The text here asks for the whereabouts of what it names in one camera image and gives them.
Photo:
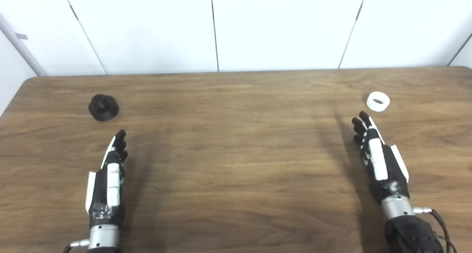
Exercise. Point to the grey wall corner post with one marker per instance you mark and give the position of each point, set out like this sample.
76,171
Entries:
22,48

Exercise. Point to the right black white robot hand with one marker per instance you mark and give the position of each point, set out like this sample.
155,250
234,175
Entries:
379,164

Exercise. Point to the round black plastic part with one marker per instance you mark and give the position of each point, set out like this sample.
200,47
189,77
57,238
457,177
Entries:
104,107

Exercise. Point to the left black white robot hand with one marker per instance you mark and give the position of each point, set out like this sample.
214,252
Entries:
112,186

